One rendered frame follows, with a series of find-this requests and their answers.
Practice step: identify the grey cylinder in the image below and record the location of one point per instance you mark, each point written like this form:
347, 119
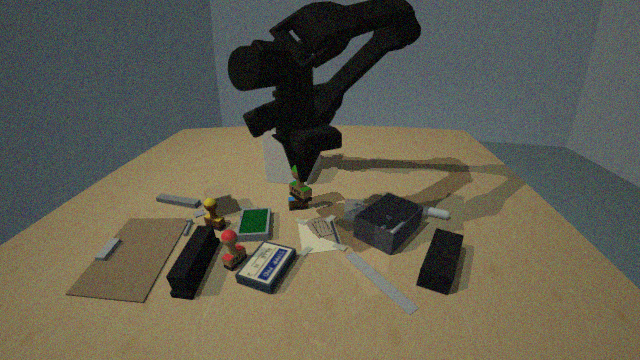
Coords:
430, 211

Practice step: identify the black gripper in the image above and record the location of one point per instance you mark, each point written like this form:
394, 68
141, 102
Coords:
303, 142

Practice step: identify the brown flat board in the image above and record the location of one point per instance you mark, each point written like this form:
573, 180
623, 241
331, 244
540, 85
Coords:
127, 267

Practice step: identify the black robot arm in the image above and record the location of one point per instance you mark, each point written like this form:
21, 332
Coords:
324, 29

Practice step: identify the green rubber stamp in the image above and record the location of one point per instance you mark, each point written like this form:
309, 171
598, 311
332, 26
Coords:
299, 190

